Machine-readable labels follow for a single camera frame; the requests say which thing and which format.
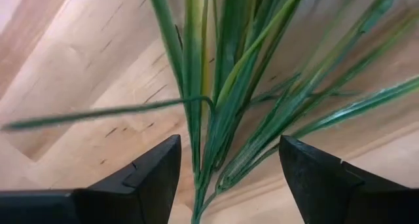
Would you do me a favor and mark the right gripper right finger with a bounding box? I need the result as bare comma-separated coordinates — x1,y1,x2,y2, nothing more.
278,135,419,224

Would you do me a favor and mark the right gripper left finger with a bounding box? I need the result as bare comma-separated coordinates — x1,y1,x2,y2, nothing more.
0,134,182,224

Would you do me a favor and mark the blue artificial flower bunch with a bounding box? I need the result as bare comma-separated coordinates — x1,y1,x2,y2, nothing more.
1,0,419,224

